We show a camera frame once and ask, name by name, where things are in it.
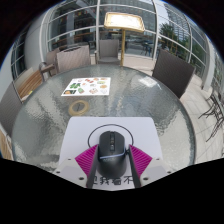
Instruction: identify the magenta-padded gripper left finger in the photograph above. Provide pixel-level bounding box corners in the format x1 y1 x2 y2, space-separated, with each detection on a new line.
53 143 100 189

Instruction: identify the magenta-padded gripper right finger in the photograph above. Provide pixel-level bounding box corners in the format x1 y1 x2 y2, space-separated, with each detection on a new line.
127 143 173 189

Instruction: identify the black computer mouse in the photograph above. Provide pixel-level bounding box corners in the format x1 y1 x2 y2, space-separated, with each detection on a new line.
95 130 130 177

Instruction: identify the white printed mouse pad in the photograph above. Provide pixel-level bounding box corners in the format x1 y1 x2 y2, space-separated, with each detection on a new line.
58 116 165 191

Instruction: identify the tan tape roll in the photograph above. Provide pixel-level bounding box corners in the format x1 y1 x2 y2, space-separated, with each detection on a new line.
67 99 91 117

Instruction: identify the wooden slat bench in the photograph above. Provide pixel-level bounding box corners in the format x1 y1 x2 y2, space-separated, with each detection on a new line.
0 127 15 161
14 66 46 101

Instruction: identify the food picture sheet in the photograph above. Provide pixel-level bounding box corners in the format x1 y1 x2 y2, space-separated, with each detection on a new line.
60 76 112 97

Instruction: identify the green metal outdoor table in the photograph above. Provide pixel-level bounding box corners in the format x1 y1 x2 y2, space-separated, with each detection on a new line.
198 85 224 143

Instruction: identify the brown wicker chair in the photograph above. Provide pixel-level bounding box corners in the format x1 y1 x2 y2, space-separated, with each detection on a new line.
94 38 121 66
0 81 24 138
54 44 92 75
151 48 196 100
38 47 61 80

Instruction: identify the gold menu sign stand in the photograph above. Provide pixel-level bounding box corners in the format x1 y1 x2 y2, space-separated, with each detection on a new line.
103 11 146 67

